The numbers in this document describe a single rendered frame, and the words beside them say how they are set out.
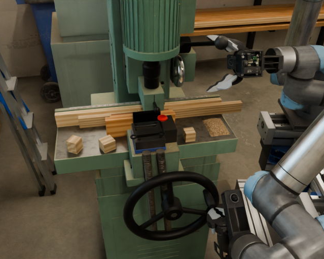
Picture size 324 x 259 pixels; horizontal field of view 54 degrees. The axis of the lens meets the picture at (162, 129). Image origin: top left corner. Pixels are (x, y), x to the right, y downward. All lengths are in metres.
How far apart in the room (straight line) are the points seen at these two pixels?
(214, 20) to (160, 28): 2.35
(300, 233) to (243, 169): 1.70
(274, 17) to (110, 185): 2.81
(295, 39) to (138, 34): 0.61
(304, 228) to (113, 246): 0.88
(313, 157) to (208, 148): 0.47
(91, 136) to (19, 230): 1.10
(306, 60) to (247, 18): 2.46
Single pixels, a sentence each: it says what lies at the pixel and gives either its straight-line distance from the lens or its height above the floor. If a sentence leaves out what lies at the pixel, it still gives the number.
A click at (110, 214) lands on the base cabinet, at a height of 0.61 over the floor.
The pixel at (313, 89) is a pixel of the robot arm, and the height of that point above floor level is 1.11.
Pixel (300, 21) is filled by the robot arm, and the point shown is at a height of 1.22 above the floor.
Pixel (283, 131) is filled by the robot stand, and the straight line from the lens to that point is 1.44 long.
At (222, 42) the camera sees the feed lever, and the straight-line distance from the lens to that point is 0.82.
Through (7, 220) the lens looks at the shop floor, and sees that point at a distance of 2.14.
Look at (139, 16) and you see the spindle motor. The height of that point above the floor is 1.29.
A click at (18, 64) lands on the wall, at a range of 3.62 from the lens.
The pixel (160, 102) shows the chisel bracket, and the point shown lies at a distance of 1.06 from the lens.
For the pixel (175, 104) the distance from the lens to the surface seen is 1.15.
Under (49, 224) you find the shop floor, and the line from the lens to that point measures 2.04.
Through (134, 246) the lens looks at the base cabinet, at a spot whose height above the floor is 0.39.
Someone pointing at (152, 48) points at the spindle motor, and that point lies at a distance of 0.93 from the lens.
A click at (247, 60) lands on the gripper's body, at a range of 0.89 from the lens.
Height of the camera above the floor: 1.55
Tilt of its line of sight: 36 degrees down
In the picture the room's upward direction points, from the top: 1 degrees clockwise
